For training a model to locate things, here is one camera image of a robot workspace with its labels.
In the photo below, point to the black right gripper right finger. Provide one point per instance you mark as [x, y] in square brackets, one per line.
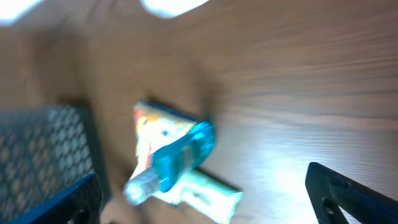
[330, 193]

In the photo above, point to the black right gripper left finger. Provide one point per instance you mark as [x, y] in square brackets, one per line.
[79, 203]

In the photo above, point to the yellow chips snack bag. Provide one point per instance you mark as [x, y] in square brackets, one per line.
[157, 126]

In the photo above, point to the blue mouthwash bottle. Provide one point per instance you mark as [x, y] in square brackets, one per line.
[170, 162]

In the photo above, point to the white barcode scanner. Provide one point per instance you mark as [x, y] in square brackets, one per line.
[168, 9]

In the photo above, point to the grey plastic mesh basket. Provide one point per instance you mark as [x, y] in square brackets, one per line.
[44, 151]

